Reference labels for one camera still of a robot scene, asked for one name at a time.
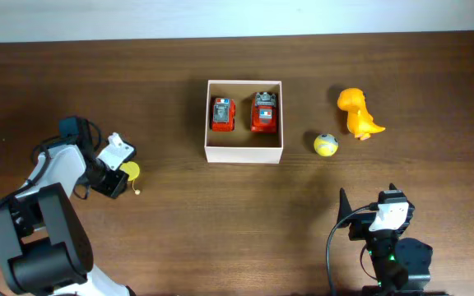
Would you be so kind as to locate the small red toy car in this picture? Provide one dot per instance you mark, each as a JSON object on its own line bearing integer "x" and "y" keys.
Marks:
{"x": 223, "y": 115}

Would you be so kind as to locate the yellow grey ball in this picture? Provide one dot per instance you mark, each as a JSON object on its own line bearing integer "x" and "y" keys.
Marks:
{"x": 325, "y": 145}

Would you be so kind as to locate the white cardboard box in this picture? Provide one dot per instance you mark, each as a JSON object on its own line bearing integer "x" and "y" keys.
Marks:
{"x": 242, "y": 145}

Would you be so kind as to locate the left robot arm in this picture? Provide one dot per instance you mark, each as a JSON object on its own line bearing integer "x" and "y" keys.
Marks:
{"x": 44, "y": 249}

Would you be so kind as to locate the yellow wooden rattle drum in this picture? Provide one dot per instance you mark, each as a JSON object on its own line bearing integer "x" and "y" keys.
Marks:
{"x": 132, "y": 169}

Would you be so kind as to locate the orange toy dinosaur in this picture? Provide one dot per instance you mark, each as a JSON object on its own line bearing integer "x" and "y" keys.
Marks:
{"x": 359, "y": 122}

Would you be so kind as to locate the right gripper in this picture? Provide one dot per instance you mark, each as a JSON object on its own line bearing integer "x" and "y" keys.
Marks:
{"x": 361, "y": 223}

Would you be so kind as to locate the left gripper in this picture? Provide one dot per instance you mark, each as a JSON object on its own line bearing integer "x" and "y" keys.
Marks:
{"x": 114, "y": 188}

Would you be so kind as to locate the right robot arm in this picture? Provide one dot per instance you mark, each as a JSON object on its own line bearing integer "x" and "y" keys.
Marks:
{"x": 401, "y": 265}

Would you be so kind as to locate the red toy fire truck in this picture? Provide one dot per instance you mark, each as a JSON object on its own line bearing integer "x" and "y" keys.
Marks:
{"x": 264, "y": 112}

